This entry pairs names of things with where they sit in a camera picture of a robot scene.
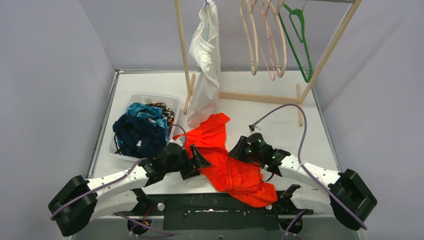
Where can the blue patterned shorts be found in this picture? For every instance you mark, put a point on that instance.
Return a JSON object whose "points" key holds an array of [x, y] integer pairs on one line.
{"points": [[145, 112]]}

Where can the wooden clothes rack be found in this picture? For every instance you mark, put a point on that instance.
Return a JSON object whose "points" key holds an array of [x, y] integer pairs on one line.
{"points": [[309, 76]]}

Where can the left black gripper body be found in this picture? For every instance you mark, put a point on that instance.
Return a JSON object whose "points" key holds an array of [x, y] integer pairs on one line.
{"points": [[191, 162]]}

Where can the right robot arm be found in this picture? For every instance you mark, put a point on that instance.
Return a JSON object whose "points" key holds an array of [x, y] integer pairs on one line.
{"points": [[341, 194]]}

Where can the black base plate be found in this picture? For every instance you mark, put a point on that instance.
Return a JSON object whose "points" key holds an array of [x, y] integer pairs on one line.
{"points": [[210, 211]]}

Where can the wooden hanger orange shorts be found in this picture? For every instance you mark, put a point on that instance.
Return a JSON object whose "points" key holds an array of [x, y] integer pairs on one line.
{"points": [[250, 31]]}

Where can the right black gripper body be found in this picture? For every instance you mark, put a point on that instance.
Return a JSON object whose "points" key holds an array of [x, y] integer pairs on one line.
{"points": [[245, 153]]}

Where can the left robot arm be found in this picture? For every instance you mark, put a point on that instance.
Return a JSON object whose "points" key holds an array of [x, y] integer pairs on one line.
{"points": [[82, 200]]}

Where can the blue wire hanger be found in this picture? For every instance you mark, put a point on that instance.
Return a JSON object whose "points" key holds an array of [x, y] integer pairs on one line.
{"points": [[206, 20]]}

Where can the camouflage orange black shorts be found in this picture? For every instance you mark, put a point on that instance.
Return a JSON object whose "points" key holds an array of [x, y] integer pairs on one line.
{"points": [[168, 115]]}

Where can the white shorts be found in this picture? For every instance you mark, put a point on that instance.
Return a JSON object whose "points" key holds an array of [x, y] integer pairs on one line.
{"points": [[208, 58]]}

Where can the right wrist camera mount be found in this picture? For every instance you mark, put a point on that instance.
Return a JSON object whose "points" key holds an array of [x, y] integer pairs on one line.
{"points": [[254, 128]]}

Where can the wooden hanger navy shorts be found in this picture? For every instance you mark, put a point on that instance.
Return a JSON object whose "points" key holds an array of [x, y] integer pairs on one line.
{"points": [[278, 52]]}

